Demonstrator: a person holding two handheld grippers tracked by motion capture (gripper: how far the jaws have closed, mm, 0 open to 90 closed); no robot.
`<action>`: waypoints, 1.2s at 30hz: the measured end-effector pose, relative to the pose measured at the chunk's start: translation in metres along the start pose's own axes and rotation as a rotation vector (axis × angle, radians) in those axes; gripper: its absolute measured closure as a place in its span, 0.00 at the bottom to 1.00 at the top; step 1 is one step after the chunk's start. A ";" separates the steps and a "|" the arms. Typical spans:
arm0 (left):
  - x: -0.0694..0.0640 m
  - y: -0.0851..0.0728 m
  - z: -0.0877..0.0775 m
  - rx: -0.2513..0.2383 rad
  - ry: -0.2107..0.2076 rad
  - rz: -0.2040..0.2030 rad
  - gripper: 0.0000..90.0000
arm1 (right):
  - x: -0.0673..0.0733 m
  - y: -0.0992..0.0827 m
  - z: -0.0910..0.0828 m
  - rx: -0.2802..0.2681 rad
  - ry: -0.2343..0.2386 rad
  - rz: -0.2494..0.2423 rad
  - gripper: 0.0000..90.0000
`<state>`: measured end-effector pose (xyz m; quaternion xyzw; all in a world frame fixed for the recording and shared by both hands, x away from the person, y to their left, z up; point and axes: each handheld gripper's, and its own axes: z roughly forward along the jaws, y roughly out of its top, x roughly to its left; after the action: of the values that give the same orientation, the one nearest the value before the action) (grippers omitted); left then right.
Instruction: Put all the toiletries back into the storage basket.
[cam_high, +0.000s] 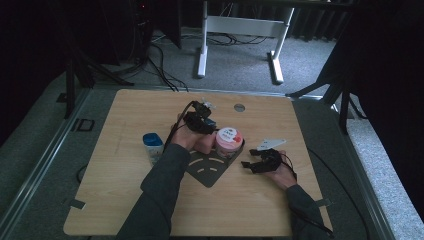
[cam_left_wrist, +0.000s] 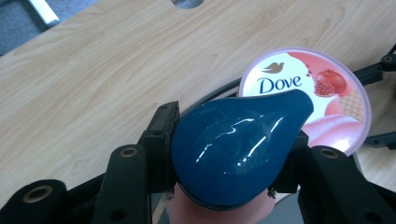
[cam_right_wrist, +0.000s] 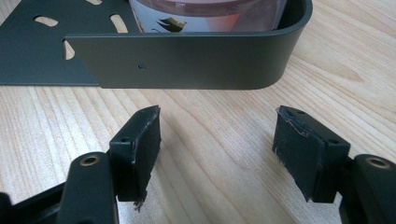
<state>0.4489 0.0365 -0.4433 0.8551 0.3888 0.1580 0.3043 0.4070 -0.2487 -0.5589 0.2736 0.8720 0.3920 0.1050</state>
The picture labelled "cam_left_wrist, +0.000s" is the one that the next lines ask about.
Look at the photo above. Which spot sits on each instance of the white desk frame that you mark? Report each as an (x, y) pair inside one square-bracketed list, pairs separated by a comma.
[(43, 11)]

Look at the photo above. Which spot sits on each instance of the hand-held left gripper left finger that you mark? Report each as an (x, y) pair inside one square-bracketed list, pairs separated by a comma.
[(160, 146)]

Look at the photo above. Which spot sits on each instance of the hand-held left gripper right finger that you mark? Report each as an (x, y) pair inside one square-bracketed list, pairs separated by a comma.
[(292, 161)]

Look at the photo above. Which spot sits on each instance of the pink jar with printed lid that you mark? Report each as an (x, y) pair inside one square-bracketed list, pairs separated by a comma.
[(327, 93)]

